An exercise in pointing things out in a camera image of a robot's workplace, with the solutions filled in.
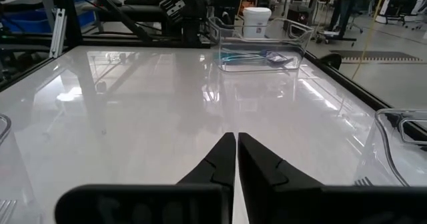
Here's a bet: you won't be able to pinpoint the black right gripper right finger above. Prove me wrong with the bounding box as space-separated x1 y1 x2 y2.
238 132 325 224

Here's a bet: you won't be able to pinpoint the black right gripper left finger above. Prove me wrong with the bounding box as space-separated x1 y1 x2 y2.
175 132 238 224

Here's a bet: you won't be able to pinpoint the black rig foot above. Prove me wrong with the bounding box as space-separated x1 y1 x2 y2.
318 52 344 71

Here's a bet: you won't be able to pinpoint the white plastic bucket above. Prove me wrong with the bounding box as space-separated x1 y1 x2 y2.
242 7 273 39

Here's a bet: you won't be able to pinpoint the grey striped floor mat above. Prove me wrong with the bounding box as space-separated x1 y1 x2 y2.
329 49 424 65

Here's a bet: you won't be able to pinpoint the black background desk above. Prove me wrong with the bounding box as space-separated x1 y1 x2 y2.
316 0 378 48

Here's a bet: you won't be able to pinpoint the white background machine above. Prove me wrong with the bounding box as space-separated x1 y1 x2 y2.
375 0 427 27

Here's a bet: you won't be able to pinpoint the blue storage crate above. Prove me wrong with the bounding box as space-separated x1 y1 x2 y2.
0 7 97 35

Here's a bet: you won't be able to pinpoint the yellow hanging cable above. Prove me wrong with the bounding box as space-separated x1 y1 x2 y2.
351 0 390 81

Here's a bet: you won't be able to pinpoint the silver aluminium extrusion post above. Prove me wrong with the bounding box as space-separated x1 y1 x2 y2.
49 7 68 59

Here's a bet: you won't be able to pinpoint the black rig frame struts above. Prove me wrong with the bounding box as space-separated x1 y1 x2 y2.
49 0 153 48

